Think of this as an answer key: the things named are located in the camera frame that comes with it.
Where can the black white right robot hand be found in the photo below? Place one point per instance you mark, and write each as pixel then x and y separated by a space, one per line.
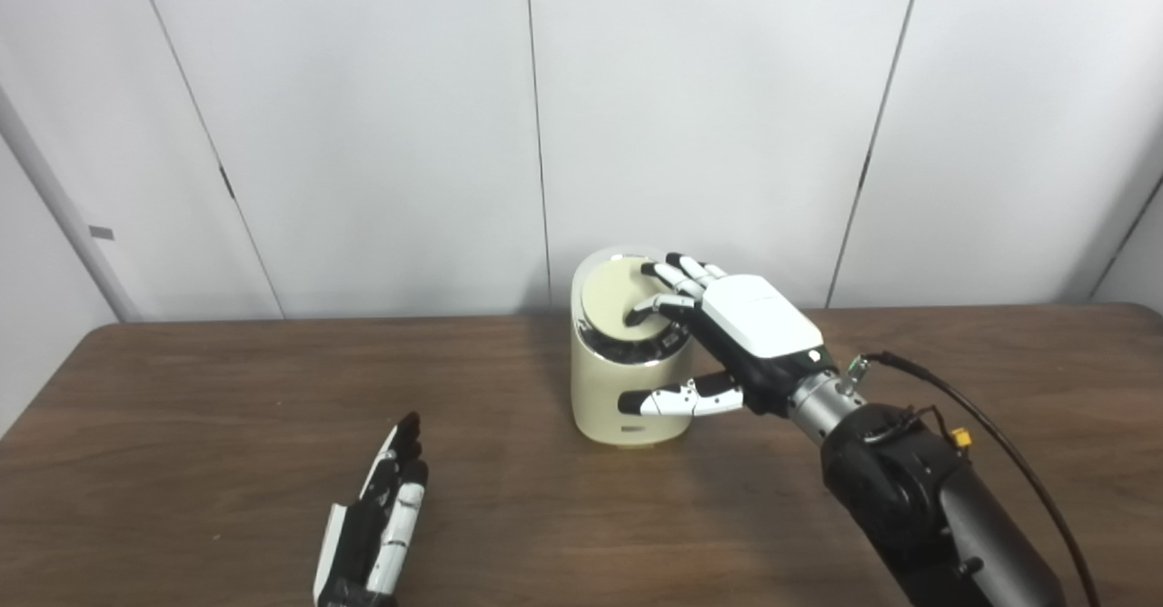
pixel 759 325

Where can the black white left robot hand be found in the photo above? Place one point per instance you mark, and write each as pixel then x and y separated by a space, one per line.
pixel 368 534

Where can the cream round bin lid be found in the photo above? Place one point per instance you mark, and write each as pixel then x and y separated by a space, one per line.
pixel 609 303

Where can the cream-colored round bin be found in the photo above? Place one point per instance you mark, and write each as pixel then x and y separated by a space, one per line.
pixel 618 380

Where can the black panel seam clip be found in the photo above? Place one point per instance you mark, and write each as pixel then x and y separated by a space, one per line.
pixel 226 182

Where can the small grey wall tag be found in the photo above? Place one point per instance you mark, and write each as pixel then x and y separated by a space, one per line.
pixel 101 233

